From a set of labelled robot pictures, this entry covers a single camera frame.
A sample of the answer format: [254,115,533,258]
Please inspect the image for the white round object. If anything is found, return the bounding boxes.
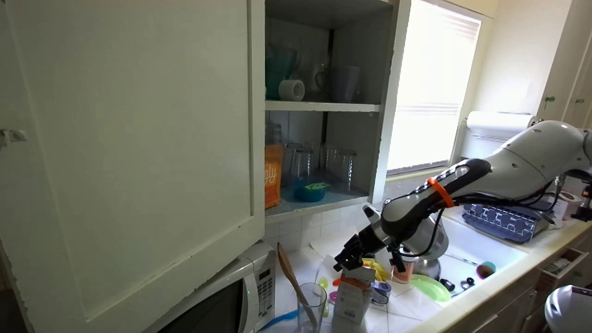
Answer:
[540,284,592,333]

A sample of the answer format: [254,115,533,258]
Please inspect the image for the small multicoloured ball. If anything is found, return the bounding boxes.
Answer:
[474,260,500,282]

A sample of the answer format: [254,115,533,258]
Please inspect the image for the yellow rubber gloves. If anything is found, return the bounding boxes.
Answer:
[361,256,392,286]

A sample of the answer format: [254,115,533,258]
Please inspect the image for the teal tumbler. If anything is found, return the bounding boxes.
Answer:
[265,43,300,103]

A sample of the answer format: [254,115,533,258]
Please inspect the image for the small jar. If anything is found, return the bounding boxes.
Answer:
[370,280,394,308]

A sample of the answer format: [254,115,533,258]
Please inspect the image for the dark cup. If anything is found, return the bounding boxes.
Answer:
[328,64,365,106]

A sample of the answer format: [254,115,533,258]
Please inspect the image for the dark jar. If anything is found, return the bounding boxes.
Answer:
[265,121,287,149]

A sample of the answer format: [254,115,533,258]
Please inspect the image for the soap bottle with black pump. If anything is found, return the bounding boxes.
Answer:
[387,243,417,288]

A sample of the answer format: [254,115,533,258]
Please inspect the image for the clear glass holding utensils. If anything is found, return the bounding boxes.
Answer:
[294,282,330,333]

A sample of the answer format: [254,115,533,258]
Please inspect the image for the teal blue bowl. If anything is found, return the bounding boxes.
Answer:
[291,178,331,204]

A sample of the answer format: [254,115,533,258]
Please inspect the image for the closed white cabinet door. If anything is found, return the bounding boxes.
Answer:
[0,0,269,333]

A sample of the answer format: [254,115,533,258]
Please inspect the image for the clear glass vessel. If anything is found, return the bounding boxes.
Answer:
[307,58,331,103]

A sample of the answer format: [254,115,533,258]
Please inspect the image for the green plate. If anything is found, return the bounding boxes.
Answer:
[409,273,454,306]

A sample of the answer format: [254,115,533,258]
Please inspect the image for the cream tall cabinet doors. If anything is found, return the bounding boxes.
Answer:
[535,0,592,130]

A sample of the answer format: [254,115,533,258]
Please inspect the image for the bright window over sink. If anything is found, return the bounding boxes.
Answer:
[385,0,485,180]

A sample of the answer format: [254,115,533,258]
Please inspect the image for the blue utensil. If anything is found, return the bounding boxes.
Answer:
[261,310,300,333]

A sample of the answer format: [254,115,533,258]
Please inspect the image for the small black sink item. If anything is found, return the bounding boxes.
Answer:
[439,276,478,295]

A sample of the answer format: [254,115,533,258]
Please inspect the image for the metal pot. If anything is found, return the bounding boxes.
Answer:
[396,225,452,280]

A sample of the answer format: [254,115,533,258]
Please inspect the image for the clear drinking glass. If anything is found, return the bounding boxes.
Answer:
[291,145,317,184]
[335,149,361,195]
[318,145,341,186]

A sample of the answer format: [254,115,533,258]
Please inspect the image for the white microwave oven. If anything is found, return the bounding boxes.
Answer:
[143,239,280,333]

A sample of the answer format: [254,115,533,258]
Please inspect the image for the blue patterned dish mat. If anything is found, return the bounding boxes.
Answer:
[461,201,555,247]

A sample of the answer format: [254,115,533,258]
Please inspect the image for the open white cabinet door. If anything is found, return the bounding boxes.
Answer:
[368,0,415,210]

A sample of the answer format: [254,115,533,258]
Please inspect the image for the wooden spoon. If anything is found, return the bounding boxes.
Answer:
[274,241,324,330]

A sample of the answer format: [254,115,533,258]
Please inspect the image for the white tape roll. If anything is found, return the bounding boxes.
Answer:
[278,78,307,104]

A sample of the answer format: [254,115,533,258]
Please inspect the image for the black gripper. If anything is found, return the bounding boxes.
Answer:
[331,221,398,275]

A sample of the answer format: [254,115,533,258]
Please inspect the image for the orange packet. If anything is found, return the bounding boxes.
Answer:
[265,143,287,212]

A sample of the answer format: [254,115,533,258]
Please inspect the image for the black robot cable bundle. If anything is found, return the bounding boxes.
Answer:
[415,175,592,260]

